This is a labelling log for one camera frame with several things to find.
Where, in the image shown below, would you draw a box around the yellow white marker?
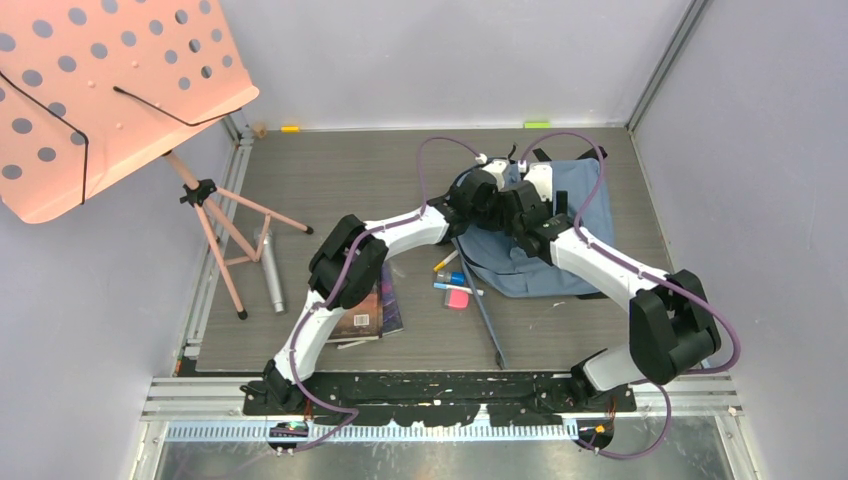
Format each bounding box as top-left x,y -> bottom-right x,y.
433,249 -> 459,272

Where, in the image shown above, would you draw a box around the light blue backpack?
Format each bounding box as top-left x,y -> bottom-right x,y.
454,146 -> 615,300

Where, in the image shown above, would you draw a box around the blue white pen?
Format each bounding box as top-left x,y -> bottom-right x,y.
433,282 -> 485,296

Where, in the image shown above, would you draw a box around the pink eraser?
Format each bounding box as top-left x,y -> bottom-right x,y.
443,289 -> 470,310

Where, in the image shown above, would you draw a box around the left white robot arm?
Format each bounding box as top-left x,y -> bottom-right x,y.
262,169 -> 505,414

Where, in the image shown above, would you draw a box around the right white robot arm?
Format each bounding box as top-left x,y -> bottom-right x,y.
498,181 -> 721,411

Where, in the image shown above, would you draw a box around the purple cover book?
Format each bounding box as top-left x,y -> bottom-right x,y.
380,263 -> 404,337

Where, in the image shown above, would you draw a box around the dark sunset cover book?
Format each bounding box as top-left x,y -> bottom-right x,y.
327,290 -> 383,343

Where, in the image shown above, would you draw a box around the silver metal cylinder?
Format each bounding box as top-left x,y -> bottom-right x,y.
254,228 -> 286,314

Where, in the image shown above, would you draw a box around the pink perforated music stand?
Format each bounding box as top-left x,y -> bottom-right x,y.
0,0 -> 315,321

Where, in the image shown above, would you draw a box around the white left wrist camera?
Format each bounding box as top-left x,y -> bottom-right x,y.
480,158 -> 512,191

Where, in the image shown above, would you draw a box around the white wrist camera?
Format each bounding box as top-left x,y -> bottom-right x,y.
480,158 -> 512,191
523,162 -> 554,202

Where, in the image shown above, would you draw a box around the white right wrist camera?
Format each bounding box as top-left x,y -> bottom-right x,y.
523,162 -> 554,202

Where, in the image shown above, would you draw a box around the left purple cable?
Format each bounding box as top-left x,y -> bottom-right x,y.
284,136 -> 488,452

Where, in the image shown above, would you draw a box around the purple cable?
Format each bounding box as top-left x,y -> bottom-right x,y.
519,130 -> 742,462
284,136 -> 488,452

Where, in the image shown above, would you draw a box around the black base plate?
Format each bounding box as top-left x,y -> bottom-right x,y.
240,371 -> 636,427

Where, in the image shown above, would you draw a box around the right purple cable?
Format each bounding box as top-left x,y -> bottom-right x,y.
519,130 -> 742,462

